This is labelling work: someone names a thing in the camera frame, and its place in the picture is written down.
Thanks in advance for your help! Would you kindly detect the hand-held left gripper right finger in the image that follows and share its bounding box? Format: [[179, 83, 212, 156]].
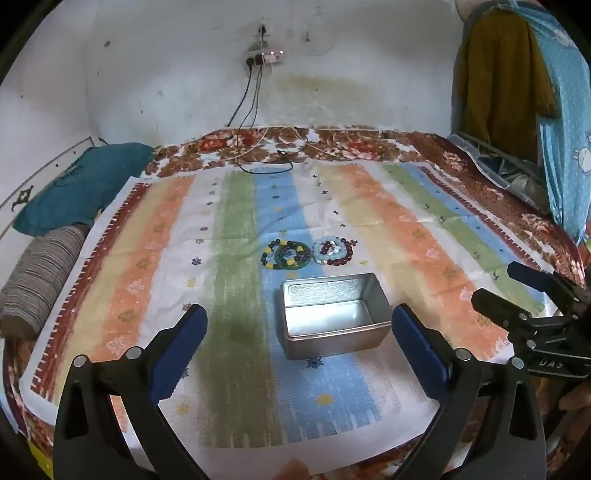
[[392, 304, 548, 480]]

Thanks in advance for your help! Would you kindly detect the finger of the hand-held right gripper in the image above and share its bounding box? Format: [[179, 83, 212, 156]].
[[471, 287, 536, 341], [507, 261, 591, 319]]

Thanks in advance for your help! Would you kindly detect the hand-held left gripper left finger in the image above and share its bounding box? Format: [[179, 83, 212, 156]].
[[53, 304, 218, 480]]

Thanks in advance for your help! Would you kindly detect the silver metal tin box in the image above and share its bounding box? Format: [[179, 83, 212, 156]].
[[276, 272, 393, 361]]

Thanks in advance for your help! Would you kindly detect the dark green bead bracelet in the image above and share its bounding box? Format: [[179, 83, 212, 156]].
[[272, 240, 315, 271]]

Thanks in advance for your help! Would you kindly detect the person's right hand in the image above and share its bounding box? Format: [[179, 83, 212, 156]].
[[549, 381, 591, 444]]

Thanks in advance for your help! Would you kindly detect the colourful striped cloth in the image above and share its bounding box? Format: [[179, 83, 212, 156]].
[[21, 159, 557, 476]]

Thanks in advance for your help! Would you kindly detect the blue printed hanging cloth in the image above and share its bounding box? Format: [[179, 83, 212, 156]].
[[480, 0, 591, 243]]

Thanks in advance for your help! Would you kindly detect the grey striped pillow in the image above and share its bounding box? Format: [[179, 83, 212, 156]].
[[0, 225, 90, 337]]

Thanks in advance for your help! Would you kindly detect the teal pillow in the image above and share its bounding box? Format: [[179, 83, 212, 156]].
[[13, 142, 155, 235]]

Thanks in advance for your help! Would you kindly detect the mustard hanging garment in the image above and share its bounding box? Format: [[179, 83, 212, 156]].
[[463, 9, 558, 163]]

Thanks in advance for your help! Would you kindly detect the white bed headboard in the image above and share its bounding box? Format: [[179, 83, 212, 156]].
[[0, 134, 100, 238]]

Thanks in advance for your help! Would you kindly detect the white power strip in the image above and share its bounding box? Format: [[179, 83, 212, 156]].
[[243, 50, 286, 70]]

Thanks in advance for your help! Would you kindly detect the dark red bead bracelet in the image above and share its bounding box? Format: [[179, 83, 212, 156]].
[[322, 237, 359, 268]]

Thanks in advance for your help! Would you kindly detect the multicoloured bead bracelet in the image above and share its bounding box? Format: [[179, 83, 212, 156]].
[[260, 239, 309, 271]]

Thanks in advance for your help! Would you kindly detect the light blue bead bracelet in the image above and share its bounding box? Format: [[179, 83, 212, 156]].
[[313, 237, 346, 265]]

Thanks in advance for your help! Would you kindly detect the white cable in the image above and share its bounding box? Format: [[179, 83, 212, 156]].
[[231, 126, 303, 163]]

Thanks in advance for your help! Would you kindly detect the black power cable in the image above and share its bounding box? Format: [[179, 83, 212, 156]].
[[231, 67, 310, 175], [225, 67, 254, 139]]

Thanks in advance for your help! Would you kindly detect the clear wall hook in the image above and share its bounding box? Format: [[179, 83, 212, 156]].
[[301, 17, 343, 59]]

